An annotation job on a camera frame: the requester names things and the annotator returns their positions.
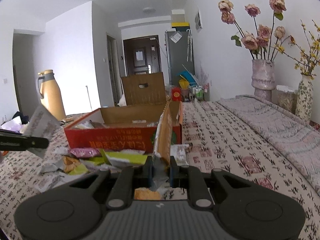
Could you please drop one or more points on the yellow flower branches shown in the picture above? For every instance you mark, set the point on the yellow flower branches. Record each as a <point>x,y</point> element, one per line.
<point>308,59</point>

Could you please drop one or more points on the wire storage cart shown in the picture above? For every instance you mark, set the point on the wire storage cart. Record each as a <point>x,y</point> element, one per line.
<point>199,93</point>

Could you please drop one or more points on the white pork floss snack pack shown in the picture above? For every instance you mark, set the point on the white pork floss snack pack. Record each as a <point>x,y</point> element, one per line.
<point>42,124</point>

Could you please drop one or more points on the pink ribbed vase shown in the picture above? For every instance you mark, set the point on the pink ribbed vase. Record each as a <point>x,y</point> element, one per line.
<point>263,80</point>

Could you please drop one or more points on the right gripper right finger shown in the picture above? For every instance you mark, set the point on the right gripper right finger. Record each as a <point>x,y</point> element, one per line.
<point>243,209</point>

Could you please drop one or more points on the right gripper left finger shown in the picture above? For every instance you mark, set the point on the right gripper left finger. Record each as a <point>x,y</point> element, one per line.
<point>74,210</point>

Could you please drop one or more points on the dark brown door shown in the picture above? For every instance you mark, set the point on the dark brown door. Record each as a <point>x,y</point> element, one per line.
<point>142,55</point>

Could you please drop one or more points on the grey refrigerator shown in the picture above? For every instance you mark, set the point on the grey refrigerator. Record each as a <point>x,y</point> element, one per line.
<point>179,56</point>

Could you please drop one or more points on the dried pink roses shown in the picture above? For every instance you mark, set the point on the dried pink roses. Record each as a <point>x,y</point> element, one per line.
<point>264,42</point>

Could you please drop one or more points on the floral white vase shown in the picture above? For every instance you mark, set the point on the floral white vase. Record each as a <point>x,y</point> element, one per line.
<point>304,99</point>

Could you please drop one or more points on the clear snack jar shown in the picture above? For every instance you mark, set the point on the clear snack jar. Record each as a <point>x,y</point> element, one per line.
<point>287,98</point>

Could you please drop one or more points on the folded grey blanket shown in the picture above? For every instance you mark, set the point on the folded grey blanket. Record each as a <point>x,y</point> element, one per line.
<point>294,138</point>

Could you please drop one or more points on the green white snack pack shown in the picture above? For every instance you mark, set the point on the green white snack pack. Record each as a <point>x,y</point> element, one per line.
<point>79,170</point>

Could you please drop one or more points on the beige thermos jug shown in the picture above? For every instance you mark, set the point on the beige thermos jug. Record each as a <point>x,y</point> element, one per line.
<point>50,94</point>

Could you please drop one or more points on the red cardboard box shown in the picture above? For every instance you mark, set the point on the red cardboard box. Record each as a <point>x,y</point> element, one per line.
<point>116,128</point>

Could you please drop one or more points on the long green snack bar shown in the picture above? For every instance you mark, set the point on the long green snack bar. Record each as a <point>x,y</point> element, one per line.
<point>122,160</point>

